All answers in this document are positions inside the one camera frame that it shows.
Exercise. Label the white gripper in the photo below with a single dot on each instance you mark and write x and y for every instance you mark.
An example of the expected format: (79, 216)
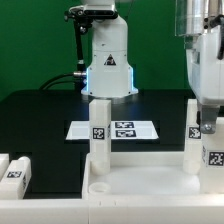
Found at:
(206, 78)

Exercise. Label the white desk top tray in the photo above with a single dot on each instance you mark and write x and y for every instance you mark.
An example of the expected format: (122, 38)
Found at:
(153, 174)

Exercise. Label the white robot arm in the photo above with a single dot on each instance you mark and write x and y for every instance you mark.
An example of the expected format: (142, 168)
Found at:
(200, 22)

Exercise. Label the white block far left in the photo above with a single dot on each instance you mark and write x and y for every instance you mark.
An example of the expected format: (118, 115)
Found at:
(4, 163)

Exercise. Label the white front wall bar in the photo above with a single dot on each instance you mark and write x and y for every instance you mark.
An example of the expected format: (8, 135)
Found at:
(207, 209)

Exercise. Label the white marker base plate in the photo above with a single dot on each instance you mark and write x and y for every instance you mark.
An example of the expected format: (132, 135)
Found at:
(120, 130)

